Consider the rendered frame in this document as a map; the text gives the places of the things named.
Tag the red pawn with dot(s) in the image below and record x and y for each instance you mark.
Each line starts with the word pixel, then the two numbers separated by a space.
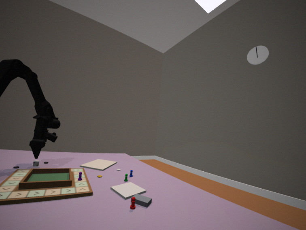
pixel 133 203

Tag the white flat square slab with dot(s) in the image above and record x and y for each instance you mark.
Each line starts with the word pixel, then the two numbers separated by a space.
pixel 127 190

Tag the white die with black pips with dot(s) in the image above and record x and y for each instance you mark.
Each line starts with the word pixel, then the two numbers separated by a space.
pixel 36 163

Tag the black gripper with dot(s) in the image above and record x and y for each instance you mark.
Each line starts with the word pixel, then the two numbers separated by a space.
pixel 38 141

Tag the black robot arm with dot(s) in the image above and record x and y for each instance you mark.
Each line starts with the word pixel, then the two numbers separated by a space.
pixel 45 118

